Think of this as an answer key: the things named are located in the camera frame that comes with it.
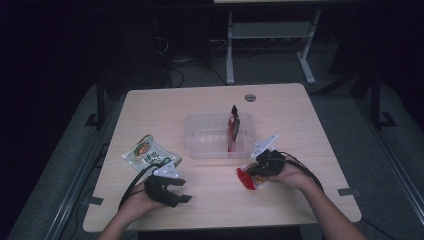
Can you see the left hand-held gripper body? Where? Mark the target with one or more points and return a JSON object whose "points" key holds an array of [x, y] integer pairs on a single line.
{"points": [[163, 188]]}

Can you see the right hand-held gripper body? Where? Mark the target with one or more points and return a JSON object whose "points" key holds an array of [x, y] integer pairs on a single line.
{"points": [[270, 161]]}

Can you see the red-topped brown snack packet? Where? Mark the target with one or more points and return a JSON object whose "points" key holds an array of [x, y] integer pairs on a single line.
{"points": [[248, 180]]}

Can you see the green snack packet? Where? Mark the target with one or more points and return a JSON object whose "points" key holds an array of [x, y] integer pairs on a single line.
{"points": [[146, 151]]}

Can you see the red clear snack packet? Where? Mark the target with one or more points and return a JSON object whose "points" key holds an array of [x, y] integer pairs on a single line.
{"points": [[233, 128]]}

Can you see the clear plastic container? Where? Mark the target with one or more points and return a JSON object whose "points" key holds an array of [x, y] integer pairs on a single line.
{"points": [[210, 136]]}

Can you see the person's left hand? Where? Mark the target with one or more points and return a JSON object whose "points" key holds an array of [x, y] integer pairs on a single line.
{"points": [[136, 201]]}

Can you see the person's right hand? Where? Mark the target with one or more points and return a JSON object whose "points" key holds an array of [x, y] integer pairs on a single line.
{"points": [[295, 178]]}

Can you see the grey tape strip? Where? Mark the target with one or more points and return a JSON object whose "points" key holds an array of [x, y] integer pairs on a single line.
{"points": [[348, 192], [93, 200]]}

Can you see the black metal stand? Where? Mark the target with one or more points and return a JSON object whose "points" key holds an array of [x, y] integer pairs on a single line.
{"points": [[375, 100], [100, 103]]}

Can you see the metal floor rail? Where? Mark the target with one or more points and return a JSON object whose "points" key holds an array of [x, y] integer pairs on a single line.
{"points": [[393, 166], [76, 186]]}

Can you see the white metal table frame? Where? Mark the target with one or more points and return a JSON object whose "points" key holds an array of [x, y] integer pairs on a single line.
{"points": [[229, 50]]}

